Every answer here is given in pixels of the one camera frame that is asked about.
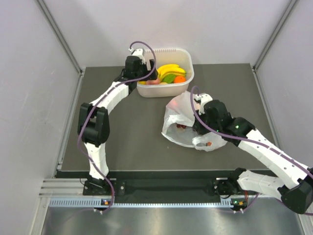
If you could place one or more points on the green leaf fruit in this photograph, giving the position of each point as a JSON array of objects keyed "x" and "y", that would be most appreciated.
[{"x": 169, "y": 78}]

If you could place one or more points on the orange fruit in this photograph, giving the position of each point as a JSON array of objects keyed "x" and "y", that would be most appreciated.
[{"x": 179, "y": 79}]

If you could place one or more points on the pink peach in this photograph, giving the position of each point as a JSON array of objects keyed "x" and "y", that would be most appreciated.
[{"x": 153, "y": 82}]

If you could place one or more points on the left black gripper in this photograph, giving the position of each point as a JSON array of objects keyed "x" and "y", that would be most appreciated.
[{"x": 152, "y": 76}]

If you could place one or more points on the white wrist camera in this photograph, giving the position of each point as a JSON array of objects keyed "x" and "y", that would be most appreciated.
[
  {"x": 201, "y": 100},
  {"x": 140, "y": 52}
]

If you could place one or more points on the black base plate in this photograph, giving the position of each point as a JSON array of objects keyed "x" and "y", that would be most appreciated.
[{"x": 200, "y": 186}]

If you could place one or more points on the dark red grape bunch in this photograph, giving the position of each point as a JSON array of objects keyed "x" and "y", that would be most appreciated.
[{"x": 184, "y": 127}]

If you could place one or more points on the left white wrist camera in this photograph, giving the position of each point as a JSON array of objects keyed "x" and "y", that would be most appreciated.
[{"x": 140, "y": 52}]

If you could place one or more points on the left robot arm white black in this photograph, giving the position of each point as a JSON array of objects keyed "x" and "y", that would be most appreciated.
[{"x": 94, "y": 125}]

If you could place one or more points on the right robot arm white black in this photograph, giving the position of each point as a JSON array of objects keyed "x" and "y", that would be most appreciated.
[{"x": 292, "y": 183}]

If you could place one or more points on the white plastic fruit bag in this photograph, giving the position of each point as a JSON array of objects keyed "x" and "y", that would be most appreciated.
[{"x": 179, "y": 110}]

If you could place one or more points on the yellow banana bunch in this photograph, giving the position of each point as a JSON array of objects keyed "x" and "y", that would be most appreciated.
[{"x": 170, "y": 69}]

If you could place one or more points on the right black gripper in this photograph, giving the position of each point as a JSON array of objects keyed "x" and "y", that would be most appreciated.
[{"x": 198, "y": 128}]

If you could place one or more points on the white plastic tub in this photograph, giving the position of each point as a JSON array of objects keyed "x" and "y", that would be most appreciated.
[{"x": 169, "y": 56}]

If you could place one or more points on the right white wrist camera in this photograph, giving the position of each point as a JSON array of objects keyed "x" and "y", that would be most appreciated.
[{"x": 201, "y": 100}]

